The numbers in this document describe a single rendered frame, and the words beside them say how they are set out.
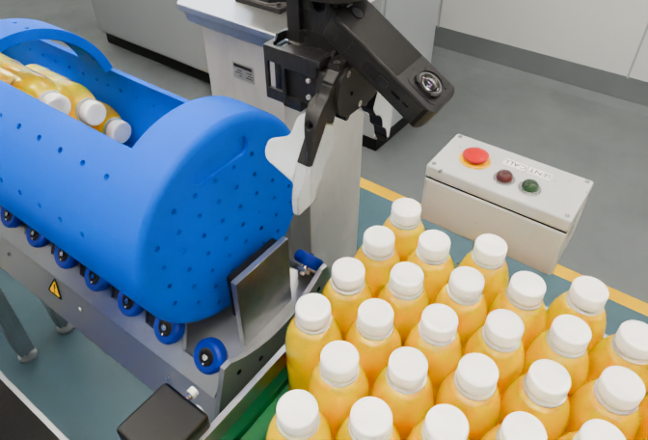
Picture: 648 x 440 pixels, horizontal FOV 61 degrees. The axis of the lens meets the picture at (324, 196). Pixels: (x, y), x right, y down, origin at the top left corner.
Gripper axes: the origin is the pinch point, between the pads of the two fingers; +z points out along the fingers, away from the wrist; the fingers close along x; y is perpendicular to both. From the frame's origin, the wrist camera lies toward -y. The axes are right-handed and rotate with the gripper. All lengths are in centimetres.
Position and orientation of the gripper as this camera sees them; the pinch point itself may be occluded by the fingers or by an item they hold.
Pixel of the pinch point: (348, 178)
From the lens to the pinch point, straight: 55.2
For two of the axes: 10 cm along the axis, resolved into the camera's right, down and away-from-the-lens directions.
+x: -5.9, 5.2, -6.2
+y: -8.1, -3.8, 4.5
